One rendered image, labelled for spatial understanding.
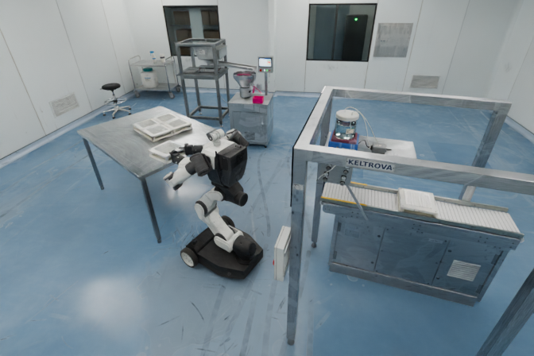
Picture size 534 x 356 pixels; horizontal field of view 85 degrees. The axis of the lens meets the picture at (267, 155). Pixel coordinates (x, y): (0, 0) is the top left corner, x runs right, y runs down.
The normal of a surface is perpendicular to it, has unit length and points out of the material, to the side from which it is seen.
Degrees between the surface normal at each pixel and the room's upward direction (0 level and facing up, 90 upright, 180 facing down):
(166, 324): 0
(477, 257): 90
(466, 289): 90
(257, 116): 90
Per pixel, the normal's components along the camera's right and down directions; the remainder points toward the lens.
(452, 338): -0.01, -0.87
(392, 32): -0.18, 0.49
